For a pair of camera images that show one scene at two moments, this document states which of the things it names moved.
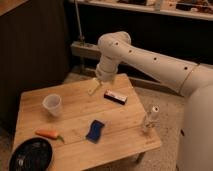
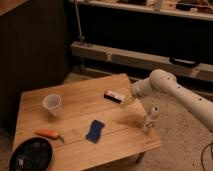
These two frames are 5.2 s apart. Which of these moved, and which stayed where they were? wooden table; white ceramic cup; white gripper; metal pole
Moved: white gripper
Stayed: wooden table; metal pole; white ceramic cup
